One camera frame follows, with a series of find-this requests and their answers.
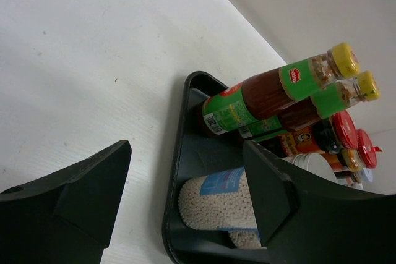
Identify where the grey-lid jar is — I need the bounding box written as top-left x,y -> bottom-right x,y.
355,168 -> 374,183

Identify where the green-label sauce bottle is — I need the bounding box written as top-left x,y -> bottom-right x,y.
233,71 -> 381,141

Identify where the red-label sauce bottle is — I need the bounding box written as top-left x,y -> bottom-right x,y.
196,43 -> 361,136

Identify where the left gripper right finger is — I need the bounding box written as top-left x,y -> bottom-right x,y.
243,141 -> 395,263

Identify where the red-lid dark sauce jar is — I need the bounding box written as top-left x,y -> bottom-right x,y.
322,129 -> 382,172

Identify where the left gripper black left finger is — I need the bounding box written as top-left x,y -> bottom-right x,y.
1,140 -> 132,263

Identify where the silver-lid white jar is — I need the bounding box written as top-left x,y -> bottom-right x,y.
178,152 -> 338,232

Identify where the black plastic tray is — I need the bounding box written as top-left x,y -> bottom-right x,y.
161,71 -> 269,263

